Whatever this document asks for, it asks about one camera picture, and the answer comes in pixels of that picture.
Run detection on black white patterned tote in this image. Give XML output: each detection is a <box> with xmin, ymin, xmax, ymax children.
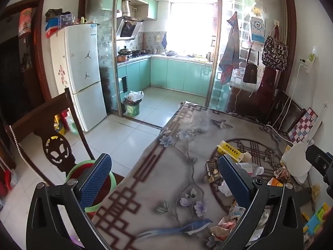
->
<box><xmin>261</xmin><ymin>26</ymin><xmax>289</xmax><ymax>71</ymax></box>

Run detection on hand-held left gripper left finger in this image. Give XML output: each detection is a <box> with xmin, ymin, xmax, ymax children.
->
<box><xmin>25</xmin><ymin>153</ymin><xmax>115</xmax><ymax>250</ymax></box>

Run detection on plaid cloth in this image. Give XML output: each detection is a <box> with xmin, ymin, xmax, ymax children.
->
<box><xmin>219</xmin><ymin>11</ymin><xmax>240</xmax><ymax>85</ymax></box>

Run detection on kitchen window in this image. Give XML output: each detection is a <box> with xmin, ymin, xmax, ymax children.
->
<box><xmin>170</xmin><ymin>2</ymin><xmax>217</xmax><ymax>53</ymax></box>

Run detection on floral tablecloth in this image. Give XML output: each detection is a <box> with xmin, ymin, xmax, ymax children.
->
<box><xmin>91</xmin><ymin>101</ymin><xmax>333</xmax><ymax>250</ymax></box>

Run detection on green white power strip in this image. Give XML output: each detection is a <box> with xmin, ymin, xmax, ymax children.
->
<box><xmin>299</xmin><ymin>53</ymin><xmax>317</xmax><ymax>74</ymax></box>

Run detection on beige crumpled wrapper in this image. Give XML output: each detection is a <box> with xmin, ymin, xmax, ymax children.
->
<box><xmin>210</xmin><ymin>226</ymin><xmax>232</xmax><ymax>243</ymax></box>

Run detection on blue red bag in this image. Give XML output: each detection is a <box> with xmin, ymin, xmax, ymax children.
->
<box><xmin>45</xmin><ymin>18</ymin><xmax>63</xmax><ymax>38</ymax></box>

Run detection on white desk lamp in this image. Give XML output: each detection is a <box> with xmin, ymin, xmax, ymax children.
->
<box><xmin>280</xmin><ymin>104</ymin><xmax>328</xmax><ymax>184</ymax></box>

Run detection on white crumpled tissue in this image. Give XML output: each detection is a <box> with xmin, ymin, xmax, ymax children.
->
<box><xmin>218</xmin><ymin>180</ymin><xmax>233</xmax><ymax>197</ymax></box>

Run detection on red white candy wrapper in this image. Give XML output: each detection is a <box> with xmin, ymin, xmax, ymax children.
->
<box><xmin>218</xmin><ymin>217</ymin><xmax>238</xmax><ymax>230</ymax></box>

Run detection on clear storage box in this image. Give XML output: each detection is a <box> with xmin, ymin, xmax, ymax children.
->
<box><xmin>60</xmin><ymin>14</ymin><xmax>76</xmax><ymax>28</ymax></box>

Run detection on white refrigerator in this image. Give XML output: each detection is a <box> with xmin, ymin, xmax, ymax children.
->
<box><xmin>49</xmin><ymin>23</ymin><xmax>108</xmax><ymax>132</ymax></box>

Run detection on green plastic jug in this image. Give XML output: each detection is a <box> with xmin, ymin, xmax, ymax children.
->
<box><xmin>65</xmin><ymin>111</ymin><xmax>79</xmax><ymax>136</ymax></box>

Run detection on small dark box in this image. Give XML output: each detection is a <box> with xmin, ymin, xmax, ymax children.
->
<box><xmin>205</xmin><ymin>159</ymin><xmax>220</xmax><ymax>183</ymax></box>

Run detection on clear plastic bottle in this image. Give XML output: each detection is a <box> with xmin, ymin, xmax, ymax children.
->
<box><xmin>235</xmin><ymin>162</ymin><xmax>264</xmax><ymax>176</ymax></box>

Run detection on dark bundle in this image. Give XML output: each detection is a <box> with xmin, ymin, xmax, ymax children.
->
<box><xmin>45</xmin><ymin>9</ymin><xmax>71</xmax><ymax>22</ymax></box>

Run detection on brown wooden door frame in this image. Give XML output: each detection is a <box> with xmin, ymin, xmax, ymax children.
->
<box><xmin>0</xmin><ymin>0</ymin><xmax>52</xmax><ymax>125</ymax></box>

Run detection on blue white poster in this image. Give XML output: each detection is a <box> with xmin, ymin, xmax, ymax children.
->
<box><xmin>249</xmin><ymin>16</ymin><xmax>266</xmax><ymax>45</ymax></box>

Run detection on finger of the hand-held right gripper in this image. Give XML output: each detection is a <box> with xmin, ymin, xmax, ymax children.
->
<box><xmin>306</xmin><ymin>144</ymin><xmax>333</xmax><ymax>188</ymax></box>

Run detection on red bin with green rim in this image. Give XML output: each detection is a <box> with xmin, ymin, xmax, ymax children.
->
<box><xmin>65</xmin><ymin>160</ymin><xmax>117</xmax><ymax>214</ymax></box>

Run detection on teal lower kitchen cabinets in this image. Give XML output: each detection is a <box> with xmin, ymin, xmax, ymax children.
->
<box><xmin>117</xmin><ymin>57</ymin><xmax>213</xmax><ymax>97</ymax></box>

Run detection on yellow cardboard box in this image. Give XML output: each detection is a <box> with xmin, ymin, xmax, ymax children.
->
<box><xmin>217</xmin><ymin>140</ymin><xmax>251</xmax><ymax>164</ymax></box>

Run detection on white bead string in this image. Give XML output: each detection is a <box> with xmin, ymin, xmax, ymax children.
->
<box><xmin>9</xmin><ymin>125</ymin><xmax>30</xmax><ymax>168</ymax></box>

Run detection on yellow plastic toy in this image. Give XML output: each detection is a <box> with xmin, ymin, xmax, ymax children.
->
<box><xmin>53</xmin><ymin>115</ymin><xmax>65</xmax><ymax>136</ymax></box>

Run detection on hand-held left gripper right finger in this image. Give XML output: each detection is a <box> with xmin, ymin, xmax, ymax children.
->
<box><xmin>218</xmin><ymin>154</ymin><xmax>305</xmax><ymax>250</ymax></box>

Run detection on red hanging decoration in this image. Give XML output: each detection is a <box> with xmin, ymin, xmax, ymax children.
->
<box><xmin>18</xmin><ymin>8</ymin><xmax>34</xmax><ymax>38</ymax></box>

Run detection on blue green toy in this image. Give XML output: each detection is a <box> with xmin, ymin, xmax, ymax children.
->
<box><xmin>302</xmin><ymin>205</ymin><xmax>330</xmax><ymax>235</ymax></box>

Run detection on checkered game board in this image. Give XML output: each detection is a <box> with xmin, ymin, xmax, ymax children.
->
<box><xmin>287</xmin><ymin>107</ymin><xmax>318</xmax><ymax>144</ymax></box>

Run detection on small black shoulder bag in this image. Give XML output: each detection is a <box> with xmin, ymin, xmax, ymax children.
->
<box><xmin>243</xmin><ymin>47</ymin><xmax>261</xmax><ymax>84</ymax></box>

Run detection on dark wooden chair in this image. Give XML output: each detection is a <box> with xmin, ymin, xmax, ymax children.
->
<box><xmin>265</xmin><ymin>89</ymin><xmax>307</xmax><ymax>133</ymax></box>

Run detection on range hood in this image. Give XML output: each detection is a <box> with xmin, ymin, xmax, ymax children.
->
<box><xmin>116</xmin><ymin>16</ymin><xmax>144</xmax><ymax>41</ymax></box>

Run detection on carved wooden chair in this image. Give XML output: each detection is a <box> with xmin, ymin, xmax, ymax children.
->
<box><xmin>5</xmin><ymin>87</ymin><xmax>125</xmax><ymax>188</ymax></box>

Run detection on yellow crumpled wrapper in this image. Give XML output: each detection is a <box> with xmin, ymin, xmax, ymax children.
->
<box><xmin>310</xmin><ymin>184</ymin><xmax>322</xmax><ymax>201</ymax></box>

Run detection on dark red bag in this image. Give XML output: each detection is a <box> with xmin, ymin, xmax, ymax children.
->
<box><xmin>254</xmin><ymin>68</ymin><xmax>279</xmax><ymax>116</ymax></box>

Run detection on teal wall cabinet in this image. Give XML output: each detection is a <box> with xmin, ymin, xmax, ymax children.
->
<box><xmin>147</xmin><ymin>0</ymin><xmax>159</xmax><ymax>21</ymax></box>

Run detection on green kitchen waste bin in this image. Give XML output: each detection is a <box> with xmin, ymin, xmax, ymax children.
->
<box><xmin>123</xmin><ymin>96</ymin><xmax>143</xmax><ymax>117</ymax></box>

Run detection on white cable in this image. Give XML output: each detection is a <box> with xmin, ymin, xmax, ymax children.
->
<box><xmin>267</xmin><ymin>62</ymin><xmax>305</xmax><ymax>137</ymax></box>

